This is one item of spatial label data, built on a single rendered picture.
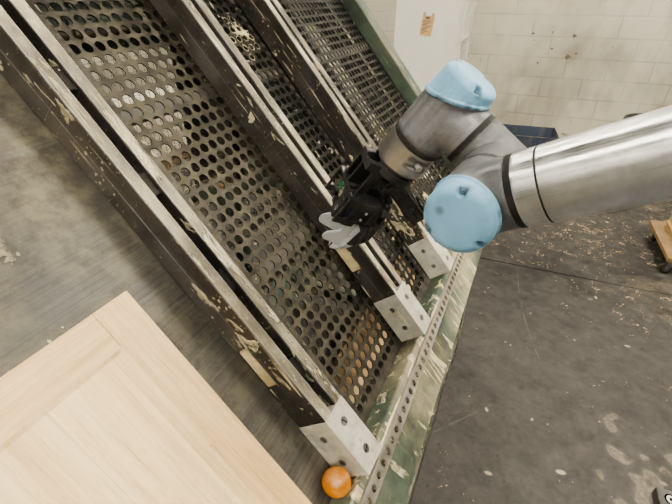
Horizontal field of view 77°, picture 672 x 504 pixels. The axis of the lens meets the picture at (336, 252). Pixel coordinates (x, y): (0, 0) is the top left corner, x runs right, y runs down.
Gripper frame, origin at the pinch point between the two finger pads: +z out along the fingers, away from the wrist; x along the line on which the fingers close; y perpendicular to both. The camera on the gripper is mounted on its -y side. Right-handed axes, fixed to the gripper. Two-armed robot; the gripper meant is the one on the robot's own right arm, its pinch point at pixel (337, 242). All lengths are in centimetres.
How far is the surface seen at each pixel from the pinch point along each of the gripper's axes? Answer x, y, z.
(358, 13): -119, -37, 4
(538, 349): -19, -177, 72
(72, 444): 28.7, 35.5, 11.5
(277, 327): 12.9, 8.9, 9.0
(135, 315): 12.4, 30.3, 9.9
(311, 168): -26.3, -2.8, 7.0
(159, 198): -4.8, 29.4, 4.1
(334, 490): 36.6, -3.4, 18.8
